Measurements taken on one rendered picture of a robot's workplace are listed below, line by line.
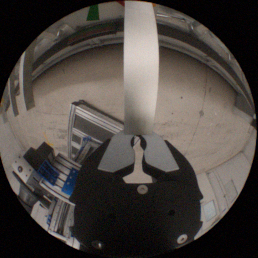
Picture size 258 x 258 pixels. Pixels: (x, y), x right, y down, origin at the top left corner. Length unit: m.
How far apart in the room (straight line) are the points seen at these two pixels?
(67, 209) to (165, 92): 1.35
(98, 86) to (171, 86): 0.83
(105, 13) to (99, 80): 0.81
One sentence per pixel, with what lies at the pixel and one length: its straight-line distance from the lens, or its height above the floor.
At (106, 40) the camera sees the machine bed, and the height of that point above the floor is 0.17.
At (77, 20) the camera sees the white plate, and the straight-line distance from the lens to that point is 0.35.
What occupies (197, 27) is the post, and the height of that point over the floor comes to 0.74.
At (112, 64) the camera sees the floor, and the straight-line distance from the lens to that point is 0.99.
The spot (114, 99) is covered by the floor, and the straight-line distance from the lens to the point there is 0.97.
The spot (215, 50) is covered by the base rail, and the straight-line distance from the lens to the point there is 0.48.
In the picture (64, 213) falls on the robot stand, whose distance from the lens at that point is 0.67.
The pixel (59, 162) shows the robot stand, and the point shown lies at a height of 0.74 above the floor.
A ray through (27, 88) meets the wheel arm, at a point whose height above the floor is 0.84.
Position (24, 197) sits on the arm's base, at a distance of 0.64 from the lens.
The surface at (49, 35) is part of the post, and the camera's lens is 0.42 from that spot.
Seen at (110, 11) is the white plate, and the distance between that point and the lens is 0.32.
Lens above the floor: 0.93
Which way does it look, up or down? 59 degrees down
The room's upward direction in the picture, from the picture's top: 174 degrees counter-clockwise
